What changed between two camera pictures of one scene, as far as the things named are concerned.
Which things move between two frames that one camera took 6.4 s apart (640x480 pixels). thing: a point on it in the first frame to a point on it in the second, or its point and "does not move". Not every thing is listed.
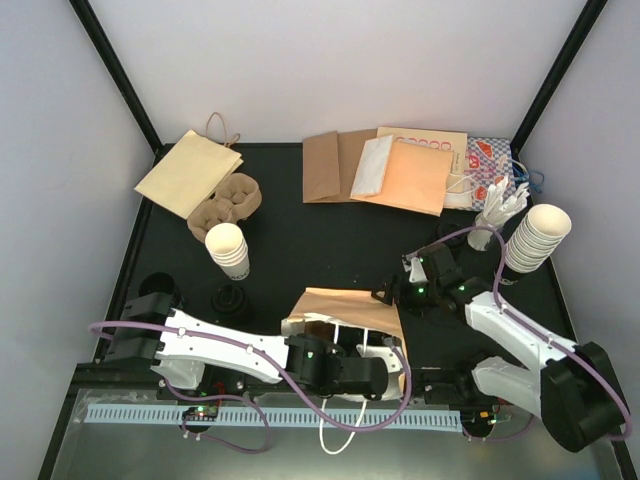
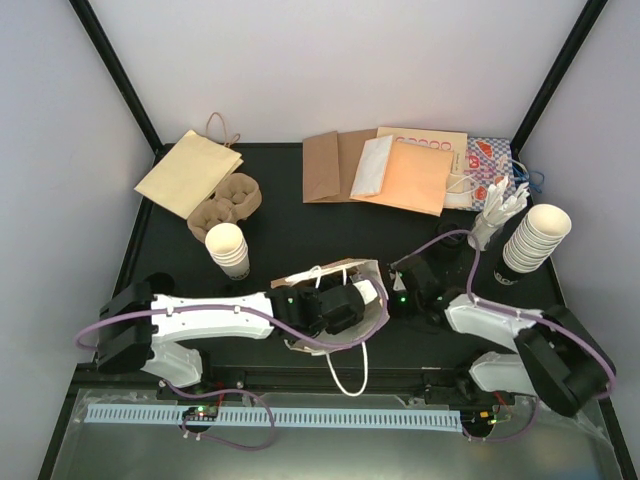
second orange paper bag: (416, 178) does not move
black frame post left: (110, 59) does not move
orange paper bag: (361, 321) to (353, 271)
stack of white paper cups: (227, 243) does not move
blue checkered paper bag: (487, 161) does not move
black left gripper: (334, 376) to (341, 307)
